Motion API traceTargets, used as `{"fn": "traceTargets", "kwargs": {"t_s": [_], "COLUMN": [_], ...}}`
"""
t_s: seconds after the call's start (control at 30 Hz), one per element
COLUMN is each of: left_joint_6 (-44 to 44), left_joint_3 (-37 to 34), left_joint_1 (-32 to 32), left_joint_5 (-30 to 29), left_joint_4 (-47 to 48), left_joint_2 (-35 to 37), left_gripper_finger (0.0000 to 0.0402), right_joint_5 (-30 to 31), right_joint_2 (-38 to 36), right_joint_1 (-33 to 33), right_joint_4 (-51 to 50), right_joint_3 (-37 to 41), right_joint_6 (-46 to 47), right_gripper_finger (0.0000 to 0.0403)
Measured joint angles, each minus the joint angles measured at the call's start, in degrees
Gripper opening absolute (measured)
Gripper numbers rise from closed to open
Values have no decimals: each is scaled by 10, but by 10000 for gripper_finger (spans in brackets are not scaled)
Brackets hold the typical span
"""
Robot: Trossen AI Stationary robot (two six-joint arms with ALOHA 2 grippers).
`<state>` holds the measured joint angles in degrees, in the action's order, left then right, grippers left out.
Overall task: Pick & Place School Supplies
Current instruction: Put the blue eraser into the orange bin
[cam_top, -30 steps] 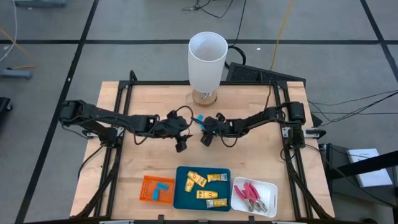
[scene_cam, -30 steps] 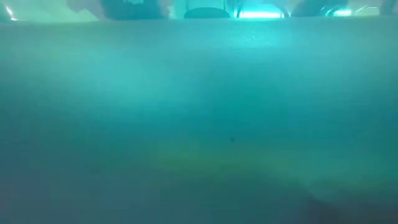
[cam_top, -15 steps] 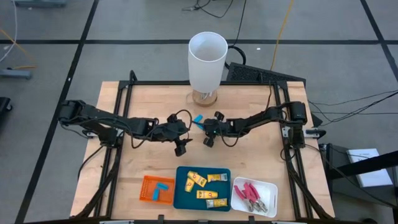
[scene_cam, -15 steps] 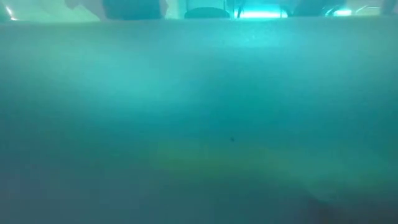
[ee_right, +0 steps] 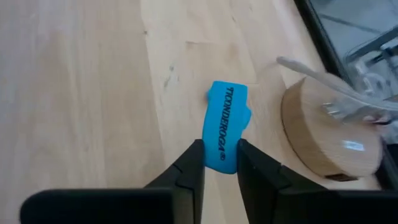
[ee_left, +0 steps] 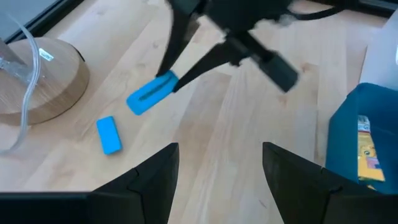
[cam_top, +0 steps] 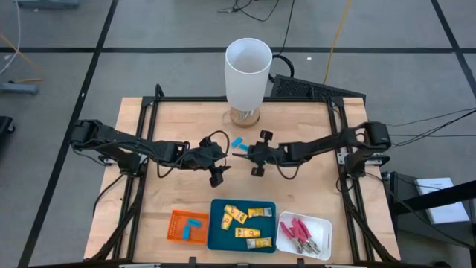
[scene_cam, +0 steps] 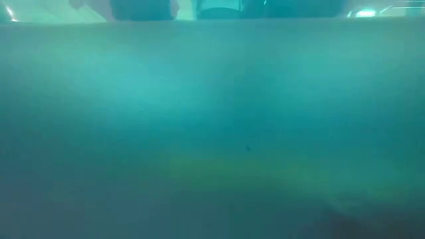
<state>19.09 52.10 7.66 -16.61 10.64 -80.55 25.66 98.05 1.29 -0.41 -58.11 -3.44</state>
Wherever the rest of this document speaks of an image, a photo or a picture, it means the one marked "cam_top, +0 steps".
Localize black chair base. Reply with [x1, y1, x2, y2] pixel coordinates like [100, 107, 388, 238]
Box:
[0, 115, 16, 144]

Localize teal plastic tray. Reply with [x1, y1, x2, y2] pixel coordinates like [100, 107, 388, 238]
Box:
[207, 198, 277, 255]

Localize black thin cable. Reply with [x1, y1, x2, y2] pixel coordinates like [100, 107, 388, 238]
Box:
[390, 133, 476, 138]
[390, 107, 476, 127]
[390, 109, 476, 149]

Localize white shade wooden base lamp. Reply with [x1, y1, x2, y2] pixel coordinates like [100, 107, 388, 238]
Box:
[222, 36, 274, 129]

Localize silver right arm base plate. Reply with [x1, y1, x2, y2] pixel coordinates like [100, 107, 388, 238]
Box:
[336, 151, 385, 167]

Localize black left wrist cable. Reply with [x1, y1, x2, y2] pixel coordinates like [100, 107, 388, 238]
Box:
[207, 130, 231, 169]

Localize black metal table frame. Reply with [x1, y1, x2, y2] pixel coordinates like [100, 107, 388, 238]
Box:
[89, 83, 396, 268]

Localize black perforated panel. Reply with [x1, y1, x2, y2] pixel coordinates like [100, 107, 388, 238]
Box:
[269, 74, 367, 101]

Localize yellow thick cable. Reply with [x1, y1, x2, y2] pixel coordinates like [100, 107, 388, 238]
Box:
[322, 0, 353, 85]

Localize orange mesh basket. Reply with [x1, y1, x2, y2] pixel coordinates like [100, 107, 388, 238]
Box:
[167, 210, 210, 246]

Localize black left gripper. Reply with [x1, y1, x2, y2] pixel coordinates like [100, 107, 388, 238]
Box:
[184, 135, 232, 188]

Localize black equipment stand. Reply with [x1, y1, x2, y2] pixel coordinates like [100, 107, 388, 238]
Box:
[381, 170, 476, 268]

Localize black lamp cable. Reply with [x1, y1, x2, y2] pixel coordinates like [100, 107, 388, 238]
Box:
[267, 0, 297, 83]

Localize white cable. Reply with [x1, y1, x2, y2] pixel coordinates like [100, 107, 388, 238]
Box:
[0, 0, 22, 75]

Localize yellow thin cable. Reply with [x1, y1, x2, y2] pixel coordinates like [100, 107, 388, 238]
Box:
[0, 33, 45, 83]

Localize white booklet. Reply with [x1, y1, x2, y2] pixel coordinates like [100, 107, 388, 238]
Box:
[414, 177, 471, 226]

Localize black cable bundle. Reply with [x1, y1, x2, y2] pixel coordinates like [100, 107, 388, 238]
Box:
[217, 0, 278, 22]

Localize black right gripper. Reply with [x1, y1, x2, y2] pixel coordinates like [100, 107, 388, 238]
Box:
[232, 129, 287, 178]

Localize white plastic tray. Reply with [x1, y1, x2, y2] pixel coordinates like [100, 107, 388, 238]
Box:
[275, 211, 333, 261]

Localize pink handled pliers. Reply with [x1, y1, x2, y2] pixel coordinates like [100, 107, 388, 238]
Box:
[278, 221, 304, 255]
[291, 218, 321, 256]

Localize grey desk foot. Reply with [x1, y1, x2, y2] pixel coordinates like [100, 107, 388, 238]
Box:
[16, 0, 81, 10]
[0, 82, 40, 96]

